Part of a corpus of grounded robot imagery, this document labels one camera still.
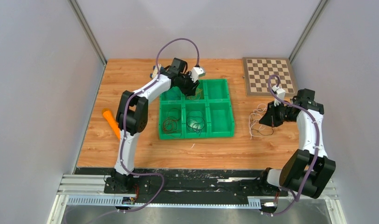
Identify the white blue toy car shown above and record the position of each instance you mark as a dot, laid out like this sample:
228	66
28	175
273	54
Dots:
153	71

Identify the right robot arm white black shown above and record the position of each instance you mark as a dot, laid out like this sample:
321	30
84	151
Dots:
308	170

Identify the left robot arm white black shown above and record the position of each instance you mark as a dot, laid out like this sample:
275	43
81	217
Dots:
133	110

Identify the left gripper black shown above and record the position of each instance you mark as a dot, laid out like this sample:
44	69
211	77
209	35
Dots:
191	90

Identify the slotted grey cable duct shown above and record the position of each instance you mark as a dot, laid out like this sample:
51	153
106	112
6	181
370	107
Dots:
124	201

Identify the aluminium frame rail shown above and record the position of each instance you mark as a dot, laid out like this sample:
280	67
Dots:
94	185

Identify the orange plastic carrot toy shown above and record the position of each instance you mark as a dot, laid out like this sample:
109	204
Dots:
108	116

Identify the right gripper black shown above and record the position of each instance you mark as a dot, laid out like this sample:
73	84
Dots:
269	118

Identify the green six-compartment tray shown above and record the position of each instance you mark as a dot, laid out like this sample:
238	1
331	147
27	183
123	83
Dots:
208	114

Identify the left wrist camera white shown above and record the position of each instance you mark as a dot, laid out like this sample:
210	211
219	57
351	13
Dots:
196	73

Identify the wooden chessboard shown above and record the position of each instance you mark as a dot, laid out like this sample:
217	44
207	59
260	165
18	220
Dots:
257	71

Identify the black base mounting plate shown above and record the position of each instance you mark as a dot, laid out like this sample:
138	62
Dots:
189	185

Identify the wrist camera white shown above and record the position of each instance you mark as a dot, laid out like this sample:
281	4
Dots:
196	73
280	95

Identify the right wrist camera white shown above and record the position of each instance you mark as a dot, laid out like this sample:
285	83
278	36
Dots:
280	95

